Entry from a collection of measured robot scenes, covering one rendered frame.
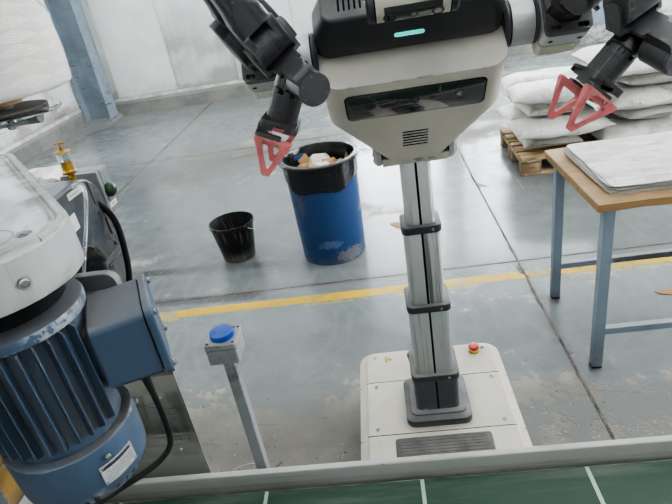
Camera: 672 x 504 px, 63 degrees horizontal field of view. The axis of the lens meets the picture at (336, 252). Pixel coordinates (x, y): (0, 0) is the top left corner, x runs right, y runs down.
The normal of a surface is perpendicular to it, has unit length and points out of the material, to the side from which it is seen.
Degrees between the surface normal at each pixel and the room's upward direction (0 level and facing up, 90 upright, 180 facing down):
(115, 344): 90
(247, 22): 95
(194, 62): 90
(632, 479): 0
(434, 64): 40
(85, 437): 90
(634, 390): 0
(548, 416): 0
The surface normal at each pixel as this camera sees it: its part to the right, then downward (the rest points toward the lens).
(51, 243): 0.97, -0.04
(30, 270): 0.82, 0.17
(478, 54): -0.14, -0.36
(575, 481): -0.15, -0.88
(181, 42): -0.04, 0.47
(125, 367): 0.37, 0.38
